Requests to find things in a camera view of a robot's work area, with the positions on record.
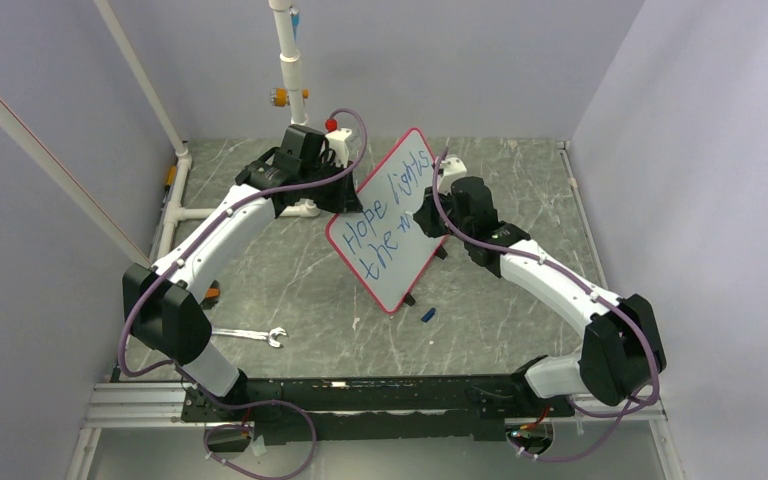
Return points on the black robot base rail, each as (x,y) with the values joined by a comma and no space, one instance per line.
(283,410)

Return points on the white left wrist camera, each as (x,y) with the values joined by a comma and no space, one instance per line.
(346,142)

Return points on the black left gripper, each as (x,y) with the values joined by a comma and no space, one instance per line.
(346,201)

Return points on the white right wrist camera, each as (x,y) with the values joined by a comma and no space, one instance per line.
(451,169)

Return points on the blue pole clip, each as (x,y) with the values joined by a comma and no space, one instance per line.
(294,17)

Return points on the silver open-end wrench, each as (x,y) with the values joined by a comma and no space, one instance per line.
(270,337)

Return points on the blue marker cap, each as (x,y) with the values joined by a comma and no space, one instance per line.
(428,315)

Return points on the orange yellow pole clamp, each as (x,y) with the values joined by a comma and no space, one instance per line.
(279,97)

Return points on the white PVC vertical pole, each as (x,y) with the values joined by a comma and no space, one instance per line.
(290,57)

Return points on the black orange hex key set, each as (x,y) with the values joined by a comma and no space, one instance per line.
(213,292)

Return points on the pink-framed whiteboard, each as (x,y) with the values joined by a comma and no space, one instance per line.
(382,245)

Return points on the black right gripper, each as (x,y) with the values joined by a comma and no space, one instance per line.
(425,216)

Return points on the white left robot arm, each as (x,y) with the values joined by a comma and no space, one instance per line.
(162,303)

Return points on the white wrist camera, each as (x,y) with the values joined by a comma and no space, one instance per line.
(451,169)
(346,142)

